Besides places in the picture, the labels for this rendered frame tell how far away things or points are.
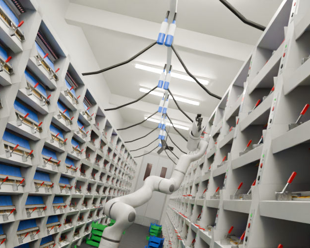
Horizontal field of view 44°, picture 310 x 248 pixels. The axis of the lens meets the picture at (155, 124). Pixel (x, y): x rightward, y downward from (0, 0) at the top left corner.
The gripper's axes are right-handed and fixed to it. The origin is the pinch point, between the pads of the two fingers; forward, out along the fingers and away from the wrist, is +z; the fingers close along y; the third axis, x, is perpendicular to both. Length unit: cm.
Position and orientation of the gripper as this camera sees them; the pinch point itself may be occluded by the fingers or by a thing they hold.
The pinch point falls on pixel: (199, 117)
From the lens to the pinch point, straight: 278.8
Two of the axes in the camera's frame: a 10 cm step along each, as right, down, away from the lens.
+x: -9.8, 0.3, -1.9
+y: 1.6, 6.9, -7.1
